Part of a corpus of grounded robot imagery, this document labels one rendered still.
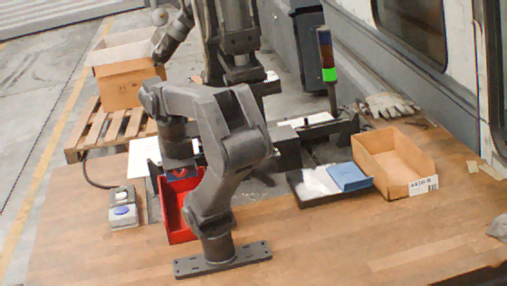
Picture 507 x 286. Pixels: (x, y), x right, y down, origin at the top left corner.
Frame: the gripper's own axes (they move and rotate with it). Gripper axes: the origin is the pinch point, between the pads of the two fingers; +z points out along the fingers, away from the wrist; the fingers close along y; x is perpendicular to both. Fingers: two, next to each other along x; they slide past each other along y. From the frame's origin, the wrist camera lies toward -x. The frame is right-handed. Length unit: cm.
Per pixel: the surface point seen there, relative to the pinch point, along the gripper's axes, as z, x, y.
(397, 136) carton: 10, -54, 5
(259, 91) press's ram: -0.5, -22.2, 18.2
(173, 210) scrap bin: 13.9, 3.5, 0.1
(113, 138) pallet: 222, 39, 203
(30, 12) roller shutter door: 538, 196, 786
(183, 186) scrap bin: 17.3, 0.0, 8.5
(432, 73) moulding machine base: 27, -82, 36
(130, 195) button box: 15.8, 13.3, 7.9
